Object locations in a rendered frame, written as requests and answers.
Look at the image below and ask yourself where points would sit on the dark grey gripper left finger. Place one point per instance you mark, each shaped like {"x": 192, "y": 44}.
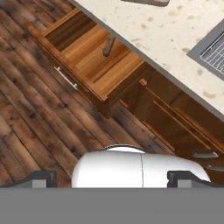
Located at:
{"x": 43, "y": 178}

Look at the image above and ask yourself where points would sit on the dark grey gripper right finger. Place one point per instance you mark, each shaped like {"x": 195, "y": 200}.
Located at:
{"x": 178, "y": 178}

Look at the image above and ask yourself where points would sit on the open wooden drawer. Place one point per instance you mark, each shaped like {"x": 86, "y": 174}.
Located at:
{"x": 96, "y": 67}

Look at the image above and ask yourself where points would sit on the wooden cupboard door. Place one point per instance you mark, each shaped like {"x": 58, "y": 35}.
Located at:
{"x": 175, "y": 122}

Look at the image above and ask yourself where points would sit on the white rounded object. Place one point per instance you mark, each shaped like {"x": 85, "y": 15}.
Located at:
{"x": 116, "y": 169}

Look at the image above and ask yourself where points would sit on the grey steel sink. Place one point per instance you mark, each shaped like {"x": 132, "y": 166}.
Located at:
{"x": 214, "y": 51}

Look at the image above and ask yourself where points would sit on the grey flat object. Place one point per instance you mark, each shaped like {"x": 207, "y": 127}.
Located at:
{"x": 147, "y": 2}

